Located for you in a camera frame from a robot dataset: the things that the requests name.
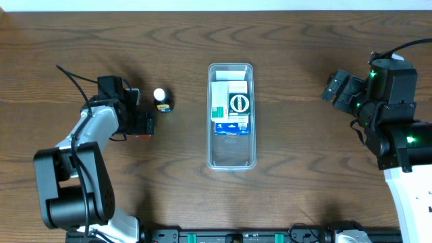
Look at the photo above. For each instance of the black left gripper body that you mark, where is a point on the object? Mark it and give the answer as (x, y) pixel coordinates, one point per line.
(142, 123)

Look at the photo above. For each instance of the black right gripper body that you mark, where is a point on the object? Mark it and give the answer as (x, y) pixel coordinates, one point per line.
(342, 93)

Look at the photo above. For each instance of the red medicine box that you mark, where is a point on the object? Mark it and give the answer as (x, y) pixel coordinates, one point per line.
(139, 136)

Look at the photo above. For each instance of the dark bottle white cap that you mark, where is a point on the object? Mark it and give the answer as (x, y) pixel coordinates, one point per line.
(163, 100)

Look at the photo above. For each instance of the white green box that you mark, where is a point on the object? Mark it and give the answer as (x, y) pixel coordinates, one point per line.
(219, 101)

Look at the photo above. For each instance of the blue tall carton box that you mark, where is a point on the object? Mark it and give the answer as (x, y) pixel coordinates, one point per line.
(236, 125)

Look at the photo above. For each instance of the clear plastic container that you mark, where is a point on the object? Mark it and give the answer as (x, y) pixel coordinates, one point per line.
(231, 152)

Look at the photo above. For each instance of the dark green small box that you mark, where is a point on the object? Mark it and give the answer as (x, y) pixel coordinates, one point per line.
(239, 98)

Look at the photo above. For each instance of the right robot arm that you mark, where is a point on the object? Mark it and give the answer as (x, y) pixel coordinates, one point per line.
(403, 152)

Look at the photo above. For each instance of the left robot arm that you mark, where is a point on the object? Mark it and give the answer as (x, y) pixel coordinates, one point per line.
(74, 189)

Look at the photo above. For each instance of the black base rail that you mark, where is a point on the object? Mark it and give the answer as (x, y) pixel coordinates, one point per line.
(342, 231)

